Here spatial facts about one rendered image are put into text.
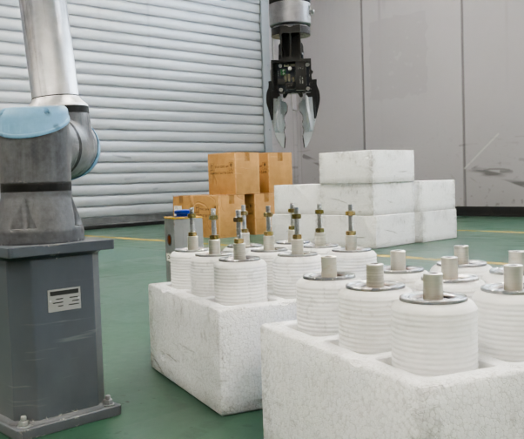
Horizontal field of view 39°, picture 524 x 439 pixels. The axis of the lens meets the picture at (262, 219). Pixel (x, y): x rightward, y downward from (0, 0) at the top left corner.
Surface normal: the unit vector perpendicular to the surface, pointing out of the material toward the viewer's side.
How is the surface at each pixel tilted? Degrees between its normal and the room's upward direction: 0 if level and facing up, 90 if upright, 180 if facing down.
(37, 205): 73
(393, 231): 90
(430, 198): 90
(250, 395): 90
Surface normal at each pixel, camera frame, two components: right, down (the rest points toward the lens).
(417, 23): -0.74, 0.06
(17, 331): -0.05, 0.05
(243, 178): 0.70, 0.01
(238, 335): 0.44, 0.04
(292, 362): -0.91, 0.05
